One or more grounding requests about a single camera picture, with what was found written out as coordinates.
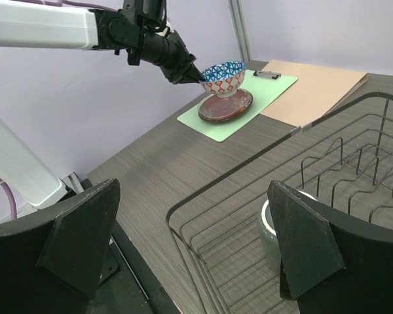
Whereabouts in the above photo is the light green clipboard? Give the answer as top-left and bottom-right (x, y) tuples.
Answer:
(177, 70), (298, 142)

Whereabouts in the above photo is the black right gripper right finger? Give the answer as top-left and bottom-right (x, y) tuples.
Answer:
(267, 181), (393, 313)

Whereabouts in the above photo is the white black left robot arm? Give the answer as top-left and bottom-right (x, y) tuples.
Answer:
(0, 1), (202, 209)

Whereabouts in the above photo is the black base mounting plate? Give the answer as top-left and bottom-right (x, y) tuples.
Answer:
(75, 176), (184, 314)

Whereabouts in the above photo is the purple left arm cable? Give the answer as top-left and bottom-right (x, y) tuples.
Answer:
(0, 0), (119, 223)

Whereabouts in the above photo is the grey wire dish rack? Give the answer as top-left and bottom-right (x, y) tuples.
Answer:
(166, 92), (393, 313)

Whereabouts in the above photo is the red floral plate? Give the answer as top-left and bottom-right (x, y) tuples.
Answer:
(197, 89), (253, 123)

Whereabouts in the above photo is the white bowl red diamond pattern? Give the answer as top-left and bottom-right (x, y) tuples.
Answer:
(200, 61), (246, 97)

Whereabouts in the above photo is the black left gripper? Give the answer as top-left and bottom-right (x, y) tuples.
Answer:
(122, 1), (205, 84)

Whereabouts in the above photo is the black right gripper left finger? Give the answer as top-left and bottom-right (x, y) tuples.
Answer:
(0, 179), (121, 313)

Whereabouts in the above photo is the grey ceramic mug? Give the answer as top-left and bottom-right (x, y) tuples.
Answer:
(257, 189), (318, 272)

